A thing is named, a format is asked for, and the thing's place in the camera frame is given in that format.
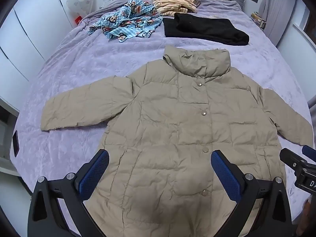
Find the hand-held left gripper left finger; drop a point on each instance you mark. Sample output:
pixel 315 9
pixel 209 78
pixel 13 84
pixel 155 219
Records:
pixel 95 171

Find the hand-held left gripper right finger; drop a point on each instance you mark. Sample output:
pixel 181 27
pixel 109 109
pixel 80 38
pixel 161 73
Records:
pixel 226 175

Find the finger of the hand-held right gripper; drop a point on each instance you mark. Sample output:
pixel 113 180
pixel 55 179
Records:
pixel 309 150
pixel 288 156

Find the khaki puffer jacket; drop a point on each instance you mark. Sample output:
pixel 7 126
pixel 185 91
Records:
pixel 172 128

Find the black phone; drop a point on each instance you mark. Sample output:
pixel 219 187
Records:
pixel 16 143

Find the white bedside furniture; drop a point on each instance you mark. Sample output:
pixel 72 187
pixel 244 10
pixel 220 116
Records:
pixel 5 128

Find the purple fleece blanket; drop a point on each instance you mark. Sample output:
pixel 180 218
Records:
pixel 86 61

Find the dark framed window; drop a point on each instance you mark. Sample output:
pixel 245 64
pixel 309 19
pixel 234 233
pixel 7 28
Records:
pixel 311 22

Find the bedside boxes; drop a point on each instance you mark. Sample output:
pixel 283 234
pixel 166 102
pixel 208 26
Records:
pixel 258 19

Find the purple curtain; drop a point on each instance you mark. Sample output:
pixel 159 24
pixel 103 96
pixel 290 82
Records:
pixel 279 7

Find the black garment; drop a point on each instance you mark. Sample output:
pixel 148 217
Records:
pixel 202 29

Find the red box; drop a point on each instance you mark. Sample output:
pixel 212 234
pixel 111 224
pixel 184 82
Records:
pixel 78 21

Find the blue cartoon print pajamas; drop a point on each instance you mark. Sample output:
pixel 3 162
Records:
pixel 128 19

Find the white wardrobe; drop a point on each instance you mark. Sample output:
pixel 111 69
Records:
pixel 29 29

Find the white covered standing fan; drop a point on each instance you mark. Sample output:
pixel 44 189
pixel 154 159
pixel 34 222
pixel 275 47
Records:
pixel 76 0

